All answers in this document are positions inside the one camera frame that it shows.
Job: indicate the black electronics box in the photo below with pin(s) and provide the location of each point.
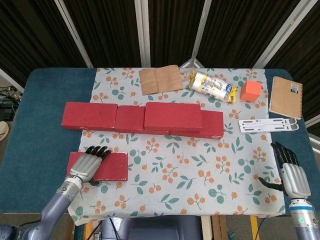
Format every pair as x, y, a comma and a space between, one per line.
7, 113

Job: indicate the red foam brick chipped corner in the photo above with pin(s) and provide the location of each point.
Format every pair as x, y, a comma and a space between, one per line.
212, 122

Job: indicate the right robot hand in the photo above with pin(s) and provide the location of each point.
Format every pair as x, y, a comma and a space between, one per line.
295, 180

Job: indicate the white plastic bag roll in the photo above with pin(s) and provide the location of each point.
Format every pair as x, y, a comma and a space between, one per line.
210, 86

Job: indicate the dark folding screen white frames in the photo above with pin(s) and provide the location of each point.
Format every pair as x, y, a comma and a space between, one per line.
107, 32

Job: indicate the small yellow packet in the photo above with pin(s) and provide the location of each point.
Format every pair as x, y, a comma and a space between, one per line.
233, 94

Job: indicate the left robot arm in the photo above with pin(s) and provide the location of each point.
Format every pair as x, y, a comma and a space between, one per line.
55, 207

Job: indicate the brown cardboard box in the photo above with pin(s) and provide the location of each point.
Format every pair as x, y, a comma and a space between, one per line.
230, 228

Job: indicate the orange cube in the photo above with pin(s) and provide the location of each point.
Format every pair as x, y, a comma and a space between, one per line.
250, 91

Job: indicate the brown paper bag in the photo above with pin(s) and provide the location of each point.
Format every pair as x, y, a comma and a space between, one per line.
160, 80

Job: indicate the red foam brick white scuffs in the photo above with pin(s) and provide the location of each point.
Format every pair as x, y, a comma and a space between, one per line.
115, 166

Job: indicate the grey robot torso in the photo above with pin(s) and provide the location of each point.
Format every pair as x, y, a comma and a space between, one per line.
160, 228

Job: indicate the floral tablecloth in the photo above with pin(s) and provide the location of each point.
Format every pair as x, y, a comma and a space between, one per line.
155, 175

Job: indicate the brown spiral notebook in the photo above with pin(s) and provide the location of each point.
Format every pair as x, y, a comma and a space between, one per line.
285, 97

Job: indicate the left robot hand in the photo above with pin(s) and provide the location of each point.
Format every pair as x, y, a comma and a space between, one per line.
85, 166

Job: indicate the white folding stand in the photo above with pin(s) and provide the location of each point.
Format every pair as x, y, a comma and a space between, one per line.
267, 125

